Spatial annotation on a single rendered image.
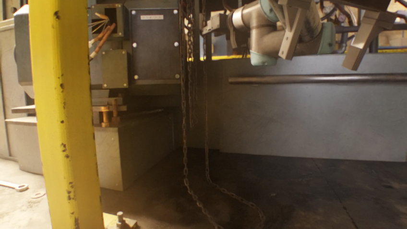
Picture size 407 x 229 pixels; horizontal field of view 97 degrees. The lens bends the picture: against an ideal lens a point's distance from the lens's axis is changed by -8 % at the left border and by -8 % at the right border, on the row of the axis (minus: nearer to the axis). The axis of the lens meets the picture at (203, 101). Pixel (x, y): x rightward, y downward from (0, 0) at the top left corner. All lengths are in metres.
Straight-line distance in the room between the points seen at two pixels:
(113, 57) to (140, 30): 0.16
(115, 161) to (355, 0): 0.89
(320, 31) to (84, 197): 0.71
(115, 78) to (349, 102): 1.20
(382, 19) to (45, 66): 0.68
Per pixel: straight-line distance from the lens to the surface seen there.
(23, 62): 1.14
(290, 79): 1.14
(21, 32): 1.17
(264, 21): 0.60
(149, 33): 0.91
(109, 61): 0.87
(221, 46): 3.95
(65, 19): 0.58
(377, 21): 0.43
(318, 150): 1.33
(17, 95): 1.54
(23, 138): 1.37
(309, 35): 0.50
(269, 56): 0.58
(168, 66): 0.87
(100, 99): 0.93
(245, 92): 1.23
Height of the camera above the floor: 0.45
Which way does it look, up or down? 5 degrees down
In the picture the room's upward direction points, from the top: 1 degrees counter-clockwise
